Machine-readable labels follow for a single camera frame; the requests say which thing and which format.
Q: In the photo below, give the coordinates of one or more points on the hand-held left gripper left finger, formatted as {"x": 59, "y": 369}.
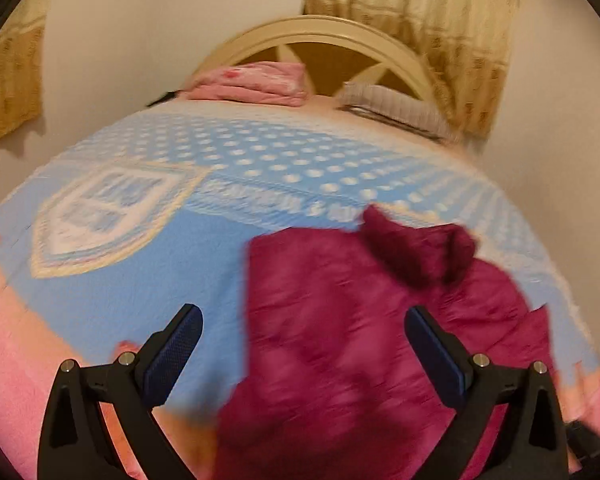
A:
{"x": 175, "y": 355}

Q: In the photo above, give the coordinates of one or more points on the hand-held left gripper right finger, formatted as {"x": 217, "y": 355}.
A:
{"x": 435, "y": 355}

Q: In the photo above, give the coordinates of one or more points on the magenta puffer jacket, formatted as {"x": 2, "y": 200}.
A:
{"x": 330, "y": 320}

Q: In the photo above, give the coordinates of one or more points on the blue and pink printed blanket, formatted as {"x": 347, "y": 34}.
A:
{"x": 155, "y": 285}

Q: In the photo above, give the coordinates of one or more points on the grey striped pillow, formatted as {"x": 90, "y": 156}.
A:
{"x": 395, "y": 105}

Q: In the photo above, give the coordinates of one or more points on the pink folded blanket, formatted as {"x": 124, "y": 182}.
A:
{"x": 252, "y": 82}

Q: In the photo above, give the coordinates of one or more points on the beige patterned curtain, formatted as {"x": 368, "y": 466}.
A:
{"x": 420, "y": 15}
{"x": 7, "y": 75}

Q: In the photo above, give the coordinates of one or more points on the cream wooden bed headboard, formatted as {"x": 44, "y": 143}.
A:
{"x": 330, "y": 35}

